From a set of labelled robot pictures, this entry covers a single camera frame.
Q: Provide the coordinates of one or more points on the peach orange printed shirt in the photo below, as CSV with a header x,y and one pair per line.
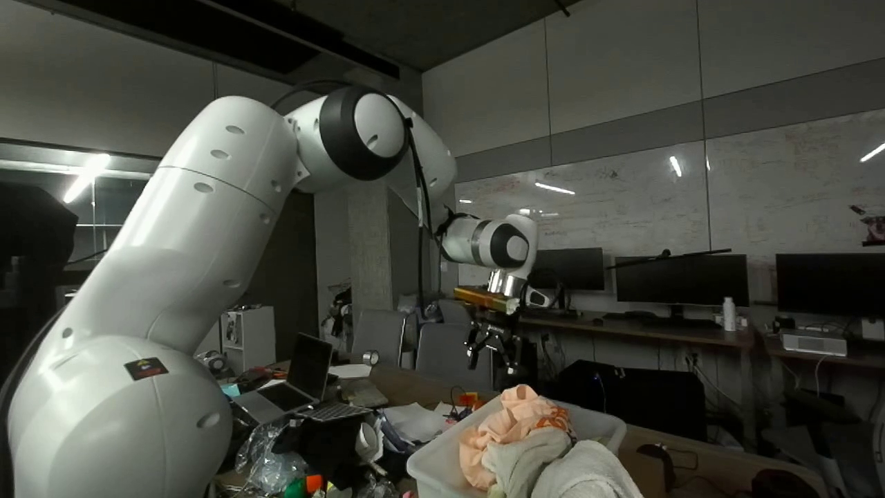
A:
x,y
518,415

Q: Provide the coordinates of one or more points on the left black monitor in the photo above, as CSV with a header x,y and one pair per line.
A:
x,y
576,268

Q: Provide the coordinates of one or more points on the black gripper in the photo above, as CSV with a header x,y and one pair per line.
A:
x,y
497,336

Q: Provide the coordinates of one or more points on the white plastic storage bin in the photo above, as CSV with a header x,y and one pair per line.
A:
x,y
439,470

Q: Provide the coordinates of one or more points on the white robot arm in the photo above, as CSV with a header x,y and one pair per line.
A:
x,y
114,401

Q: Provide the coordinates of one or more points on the grey white towel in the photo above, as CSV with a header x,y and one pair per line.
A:
x,y
554,466

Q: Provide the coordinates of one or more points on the white spray bottle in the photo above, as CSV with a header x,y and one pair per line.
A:
x,y
729,312

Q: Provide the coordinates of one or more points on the black monitor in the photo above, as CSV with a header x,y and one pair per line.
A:
x,y
682,281
576,268
831,283

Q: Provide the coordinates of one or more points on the right black monitor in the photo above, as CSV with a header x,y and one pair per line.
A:
x,y
831,283

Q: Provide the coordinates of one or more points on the long wooden desk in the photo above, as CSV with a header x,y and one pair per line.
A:
x,y
674,332

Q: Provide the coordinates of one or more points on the open laptop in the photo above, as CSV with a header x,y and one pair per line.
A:
x,y
303,384

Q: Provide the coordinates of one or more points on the middle black monitor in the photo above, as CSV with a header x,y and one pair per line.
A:
x,y
682,281

